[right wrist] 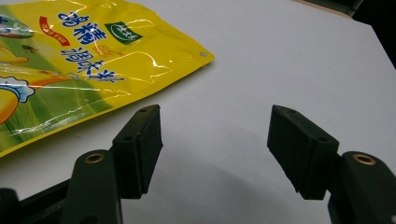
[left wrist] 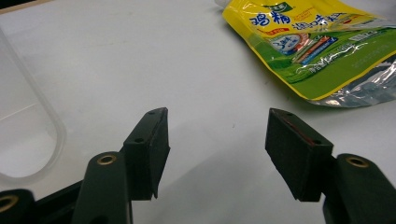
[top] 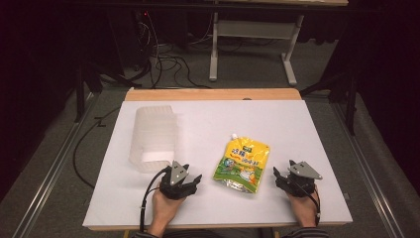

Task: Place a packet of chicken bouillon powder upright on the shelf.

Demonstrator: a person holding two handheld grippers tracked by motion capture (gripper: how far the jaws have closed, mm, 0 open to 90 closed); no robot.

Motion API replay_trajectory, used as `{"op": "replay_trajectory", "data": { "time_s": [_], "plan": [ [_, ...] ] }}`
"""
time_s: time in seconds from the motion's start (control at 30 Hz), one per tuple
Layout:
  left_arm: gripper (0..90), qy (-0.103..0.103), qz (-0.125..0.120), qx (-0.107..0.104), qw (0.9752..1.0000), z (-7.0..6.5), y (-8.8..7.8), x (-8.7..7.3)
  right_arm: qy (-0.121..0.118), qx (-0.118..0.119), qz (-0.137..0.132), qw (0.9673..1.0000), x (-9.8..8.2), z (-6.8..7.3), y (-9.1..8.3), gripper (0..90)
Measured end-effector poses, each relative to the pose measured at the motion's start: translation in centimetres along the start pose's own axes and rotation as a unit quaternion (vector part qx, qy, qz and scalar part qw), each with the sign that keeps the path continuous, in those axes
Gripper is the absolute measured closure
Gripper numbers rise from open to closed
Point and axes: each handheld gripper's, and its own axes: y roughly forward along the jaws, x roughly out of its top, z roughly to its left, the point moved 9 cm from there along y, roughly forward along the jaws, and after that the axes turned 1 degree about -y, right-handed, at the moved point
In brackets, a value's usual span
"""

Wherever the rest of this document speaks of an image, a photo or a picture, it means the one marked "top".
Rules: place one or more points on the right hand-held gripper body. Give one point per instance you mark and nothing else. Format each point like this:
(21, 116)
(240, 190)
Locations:
(300, 183)

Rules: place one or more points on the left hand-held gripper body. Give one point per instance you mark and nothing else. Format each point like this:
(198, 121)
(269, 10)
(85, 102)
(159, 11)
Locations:
(175, 188)

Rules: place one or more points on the yellow spout pouch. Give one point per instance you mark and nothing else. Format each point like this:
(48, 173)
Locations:
(242, 163)

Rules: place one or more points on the clear plastic container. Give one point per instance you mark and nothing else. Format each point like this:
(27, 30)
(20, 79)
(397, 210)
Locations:
(153, 139)

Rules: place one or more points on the person's left hand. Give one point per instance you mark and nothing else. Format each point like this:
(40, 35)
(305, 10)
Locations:
(165, 206)

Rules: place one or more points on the person's right hand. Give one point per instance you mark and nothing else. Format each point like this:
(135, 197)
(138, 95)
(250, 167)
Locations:
(305, 207)

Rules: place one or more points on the white table mat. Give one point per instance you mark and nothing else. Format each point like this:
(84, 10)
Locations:
(218, 158)

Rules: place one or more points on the black metal stand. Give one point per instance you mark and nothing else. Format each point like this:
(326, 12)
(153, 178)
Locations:
(346, 95)
(82, 89)

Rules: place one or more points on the metal floor rail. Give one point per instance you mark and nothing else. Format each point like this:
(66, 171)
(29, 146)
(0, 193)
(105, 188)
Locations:
(49, 172)
(366, 172)

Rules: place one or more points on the white metal desk frame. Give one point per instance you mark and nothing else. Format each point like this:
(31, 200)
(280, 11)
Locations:
(252, 31)

